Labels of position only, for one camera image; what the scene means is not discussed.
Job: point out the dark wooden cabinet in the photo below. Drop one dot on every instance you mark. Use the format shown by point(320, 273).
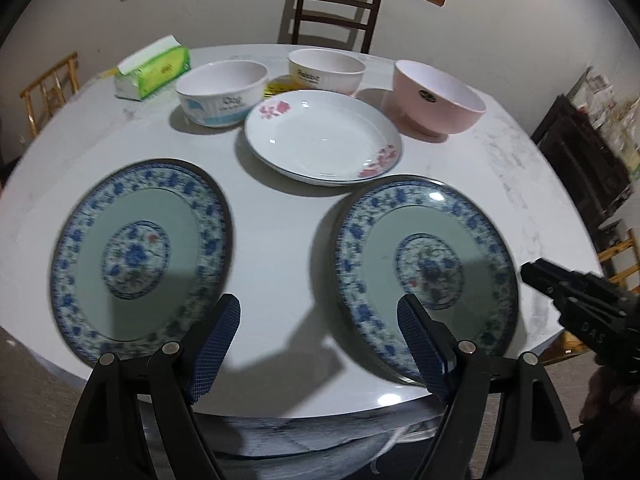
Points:
point(580, 160)

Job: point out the pink bowl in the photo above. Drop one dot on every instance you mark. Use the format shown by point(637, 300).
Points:
point(435, 95)

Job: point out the dark wooden chair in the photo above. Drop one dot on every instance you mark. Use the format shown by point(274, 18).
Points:
point(335, 10)

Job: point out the green tissue pack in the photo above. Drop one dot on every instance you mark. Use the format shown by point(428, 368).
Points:
point(160, 67)

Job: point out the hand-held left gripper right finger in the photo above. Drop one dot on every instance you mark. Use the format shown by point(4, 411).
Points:
point(422, 350)

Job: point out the blue floral plate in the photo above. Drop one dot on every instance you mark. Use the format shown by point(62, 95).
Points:
point(150, 240)
point(390, 250)

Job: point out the bamboo chair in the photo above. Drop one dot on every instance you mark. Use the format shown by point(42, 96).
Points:
point(620, 255)
point(55, 80)

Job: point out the white bowl with blue print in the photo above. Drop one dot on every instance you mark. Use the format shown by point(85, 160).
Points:
point(220, 82)

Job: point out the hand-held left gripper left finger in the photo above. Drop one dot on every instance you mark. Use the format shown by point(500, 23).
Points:
point(216, 349)

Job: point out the white plate with pink flowers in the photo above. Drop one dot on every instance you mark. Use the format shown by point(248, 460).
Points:
point(320, 135)

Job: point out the pile of papers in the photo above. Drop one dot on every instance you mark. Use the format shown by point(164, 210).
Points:
point(615, 115)

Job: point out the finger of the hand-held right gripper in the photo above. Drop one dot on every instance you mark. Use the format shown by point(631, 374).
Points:
point(540, 275)

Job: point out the white bowl with yellow print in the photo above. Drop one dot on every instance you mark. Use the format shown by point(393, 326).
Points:
point(325, 65)

